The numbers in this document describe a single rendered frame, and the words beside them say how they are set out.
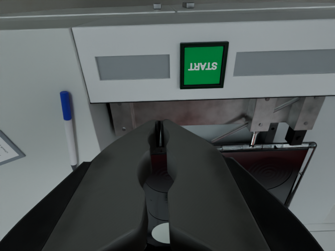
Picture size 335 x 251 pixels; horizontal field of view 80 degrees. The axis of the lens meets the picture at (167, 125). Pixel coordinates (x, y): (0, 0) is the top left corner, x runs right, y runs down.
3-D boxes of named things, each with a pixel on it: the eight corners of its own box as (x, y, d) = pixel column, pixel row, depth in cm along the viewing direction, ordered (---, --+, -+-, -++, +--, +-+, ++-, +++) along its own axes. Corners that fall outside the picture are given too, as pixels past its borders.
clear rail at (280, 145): (312, 145, 41) (317, 149, 40) (127, 151, 41) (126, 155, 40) (315, 139, 40) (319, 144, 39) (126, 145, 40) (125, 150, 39)
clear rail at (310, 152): (270, 241, 60) (272, 246, 59) (265, 241, 60) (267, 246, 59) (315, 139, 40) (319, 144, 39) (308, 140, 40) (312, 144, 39)
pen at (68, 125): (77, 174, 32) (66, 94, 25) (70, 174, 32) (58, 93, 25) (79, 170, 33) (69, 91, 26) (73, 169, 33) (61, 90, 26)
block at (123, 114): (136, 127, 39) (134, 136, 36) (118, 128, 39) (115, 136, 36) (131, 88, 35) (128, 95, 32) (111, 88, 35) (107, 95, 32)
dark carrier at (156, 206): (266, 241, 59) (267, 243, 58) (148, 244, 59) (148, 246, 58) (306, 148, 41) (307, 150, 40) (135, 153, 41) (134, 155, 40)
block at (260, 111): (261, 123, 39) (268, 132, 36) (244, 124, 39) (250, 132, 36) (271, 83, 35) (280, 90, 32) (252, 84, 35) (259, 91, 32)
